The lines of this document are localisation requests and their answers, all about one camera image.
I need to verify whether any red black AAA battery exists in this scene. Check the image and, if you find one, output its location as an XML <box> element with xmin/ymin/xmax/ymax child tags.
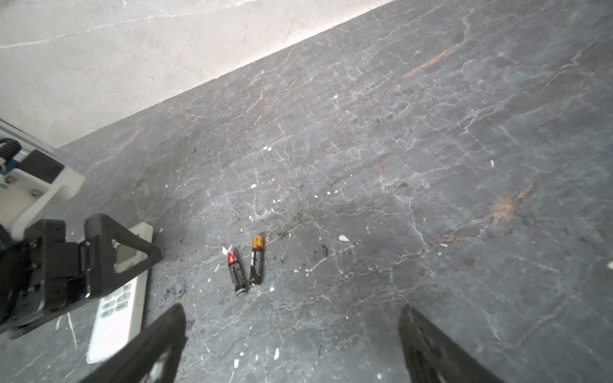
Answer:
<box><xmin>227</xmin><ymin>250</ymin><xmax>247</xmax><ymax>297</ymax></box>

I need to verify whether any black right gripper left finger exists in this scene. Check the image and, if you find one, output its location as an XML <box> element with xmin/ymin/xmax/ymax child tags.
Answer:
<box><xmin>82</xmin><ymin>304</ymin><xmax>187</xmax><ymax>383</ymax></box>

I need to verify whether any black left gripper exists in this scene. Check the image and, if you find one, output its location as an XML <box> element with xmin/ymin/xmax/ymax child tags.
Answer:
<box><xmin>1</xmin><ymin>214</ymin><xmax>162</xmax><ymax>338</ymax></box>

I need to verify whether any gold black AAA battery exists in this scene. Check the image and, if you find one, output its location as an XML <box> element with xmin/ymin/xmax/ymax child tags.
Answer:
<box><xmin>249</xmin><ymin>235</ymin><xmax>264</xmax><ymax>285</ymax></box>

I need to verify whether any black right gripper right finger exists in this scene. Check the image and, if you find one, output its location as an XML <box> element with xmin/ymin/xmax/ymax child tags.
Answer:
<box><xmin>398</xmin><ymin>305</ymin><xmax>501</xmax><ymax>382</ymax></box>

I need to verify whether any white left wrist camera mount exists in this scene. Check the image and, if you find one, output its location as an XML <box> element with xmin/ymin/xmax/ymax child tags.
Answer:
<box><xmin>1</xmin><ymin>137</ymin><xmax>86</xmax><ymax>242</ymax></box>

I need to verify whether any white remote control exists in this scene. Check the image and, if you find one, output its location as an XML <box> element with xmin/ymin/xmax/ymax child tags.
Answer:
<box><xmin>86</xmin><ymin>223</ymin><xmax>153</xmax><ymax>365</ymax></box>

